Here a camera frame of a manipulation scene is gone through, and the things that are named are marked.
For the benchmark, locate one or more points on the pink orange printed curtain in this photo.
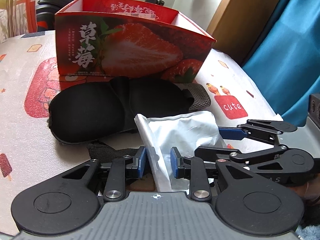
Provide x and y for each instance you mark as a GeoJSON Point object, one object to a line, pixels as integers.
{"type": "Point", "coordinates": [18, 17]}

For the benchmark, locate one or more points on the black sleep eye mask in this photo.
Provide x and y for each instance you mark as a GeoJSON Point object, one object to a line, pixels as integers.
{"type": "Point", "coordinates": [95, 110]}

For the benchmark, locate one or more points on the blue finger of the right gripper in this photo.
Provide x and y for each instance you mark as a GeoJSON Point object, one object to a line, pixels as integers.
{"type": "Point", "coordinates": [232, 133]}
{"type": "Point", "coordinates": [211, 154]}

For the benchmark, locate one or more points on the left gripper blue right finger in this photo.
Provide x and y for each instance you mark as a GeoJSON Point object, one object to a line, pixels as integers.
{"type": "Point", "coordinates": [175, 162]}

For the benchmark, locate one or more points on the white plastic pouch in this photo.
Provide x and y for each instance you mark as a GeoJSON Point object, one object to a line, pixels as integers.
{"type": "Point", "coordinates": [186, 132]}

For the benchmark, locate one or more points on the right hand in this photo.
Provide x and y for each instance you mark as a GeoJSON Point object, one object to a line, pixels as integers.
{"type": "Point", "coordinates": [308, 191]}

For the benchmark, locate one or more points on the black mesh pad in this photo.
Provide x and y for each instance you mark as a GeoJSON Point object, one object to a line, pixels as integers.
{"type": "Point", "coordinates": [198, 100]}

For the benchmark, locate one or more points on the red strawberry cardboard box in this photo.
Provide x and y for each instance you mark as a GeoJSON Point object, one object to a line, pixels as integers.
{"type": "Point", "coordinates": [129, 38]}

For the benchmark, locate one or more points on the blue curtain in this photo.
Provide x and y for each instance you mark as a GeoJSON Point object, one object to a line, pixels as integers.
{"type": "Point", "coordinates": [285, 67]}

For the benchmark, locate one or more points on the brown wooden door frame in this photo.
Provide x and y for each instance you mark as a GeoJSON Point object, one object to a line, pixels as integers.
{"type": "Point", "coordinates": [237, 24]}

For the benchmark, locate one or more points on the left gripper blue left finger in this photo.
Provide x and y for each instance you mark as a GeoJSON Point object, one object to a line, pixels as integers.
{"type": "Point", "coordinates": [141, 156]}

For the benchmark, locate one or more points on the printed white table mat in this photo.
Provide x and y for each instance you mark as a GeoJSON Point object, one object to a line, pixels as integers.
{"type": "Point", "coordinates": [29, 80]}

